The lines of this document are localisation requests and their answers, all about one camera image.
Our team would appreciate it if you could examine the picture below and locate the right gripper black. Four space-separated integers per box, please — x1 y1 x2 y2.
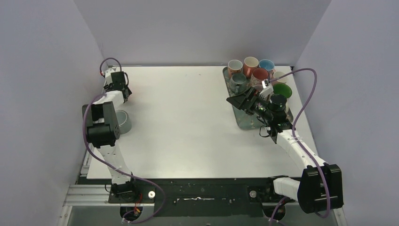
226 86 273 121

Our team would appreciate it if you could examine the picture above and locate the grey-blue glazed mug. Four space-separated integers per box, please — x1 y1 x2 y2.
229 73 247 95

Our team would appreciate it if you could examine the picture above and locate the pink ghost pattern mug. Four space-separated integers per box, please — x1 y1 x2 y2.
249 68 269 87

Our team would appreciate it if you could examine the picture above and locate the terracotta pink mug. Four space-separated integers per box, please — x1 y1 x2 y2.
227 59 243 78

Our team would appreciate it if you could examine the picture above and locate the cream speckled mug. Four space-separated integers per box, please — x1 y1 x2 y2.
272 83 292 113

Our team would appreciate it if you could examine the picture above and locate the salmon pink mug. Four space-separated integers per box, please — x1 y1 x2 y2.
242 56 259 79

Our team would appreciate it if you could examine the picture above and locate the light blue mug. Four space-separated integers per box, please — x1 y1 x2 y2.
259 59 275 72

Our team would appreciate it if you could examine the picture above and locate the orange mug black handle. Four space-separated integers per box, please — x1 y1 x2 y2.
127 87 132 97

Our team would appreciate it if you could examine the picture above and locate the light pink faceted mug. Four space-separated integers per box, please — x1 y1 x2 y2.
272 71 288 85

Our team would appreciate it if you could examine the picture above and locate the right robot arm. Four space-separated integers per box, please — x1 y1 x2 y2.
242 88 344 213

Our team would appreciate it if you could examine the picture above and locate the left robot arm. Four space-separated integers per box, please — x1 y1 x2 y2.
82 71 260 202

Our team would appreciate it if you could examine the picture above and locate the sage green mug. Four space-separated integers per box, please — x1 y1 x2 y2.
115 110 132 134

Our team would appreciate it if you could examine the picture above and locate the teal floral tray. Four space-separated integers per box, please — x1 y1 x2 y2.
223 66 294 130

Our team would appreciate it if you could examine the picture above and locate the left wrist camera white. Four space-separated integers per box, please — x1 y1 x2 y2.
104 68 115 86

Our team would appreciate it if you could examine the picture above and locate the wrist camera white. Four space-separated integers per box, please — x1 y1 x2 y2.
104 68 115 86
259 79 273 101

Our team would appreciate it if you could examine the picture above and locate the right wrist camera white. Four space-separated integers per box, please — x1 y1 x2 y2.
259 79 273 101

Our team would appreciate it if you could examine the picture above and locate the aluminium rail frame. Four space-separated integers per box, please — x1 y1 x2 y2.
57 66 157 226

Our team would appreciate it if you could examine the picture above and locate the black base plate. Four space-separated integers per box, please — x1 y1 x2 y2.
77 177 282 221

